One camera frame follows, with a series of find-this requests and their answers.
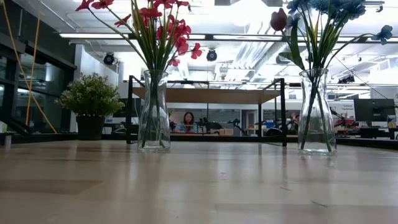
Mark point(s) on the cardboard boxes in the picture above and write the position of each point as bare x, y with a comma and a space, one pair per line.
225, 132

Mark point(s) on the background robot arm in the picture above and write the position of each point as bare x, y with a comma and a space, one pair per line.
211, 124

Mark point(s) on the black aluminium table frame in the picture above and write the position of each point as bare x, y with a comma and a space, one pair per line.
367, 143

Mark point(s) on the red artificial flower bunch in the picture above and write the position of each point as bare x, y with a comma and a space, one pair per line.
182, 29
101, 3

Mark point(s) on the long ceiling light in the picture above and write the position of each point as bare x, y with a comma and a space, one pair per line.
93, 35
348, 39
248, 37

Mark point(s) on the wooden shelf with black frame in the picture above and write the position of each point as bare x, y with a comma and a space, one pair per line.
211, 96

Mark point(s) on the clear glass vase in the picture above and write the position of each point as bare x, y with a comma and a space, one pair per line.
331, 137
154, 137

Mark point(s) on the dark computer monitor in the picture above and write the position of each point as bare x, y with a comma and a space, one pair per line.
373, 110

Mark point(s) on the person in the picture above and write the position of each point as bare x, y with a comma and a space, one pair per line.
188, 119

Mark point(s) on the potted plant with white flowers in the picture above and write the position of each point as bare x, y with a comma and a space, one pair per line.
90, 96

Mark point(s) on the blue artificial flower bunch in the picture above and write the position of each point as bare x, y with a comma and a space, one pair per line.
354, 7

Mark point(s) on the black round ceiling speaker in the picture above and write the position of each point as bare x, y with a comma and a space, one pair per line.
109, 59
211, 55

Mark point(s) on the dark red artificial tulip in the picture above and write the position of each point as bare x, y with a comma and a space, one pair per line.
277, 19

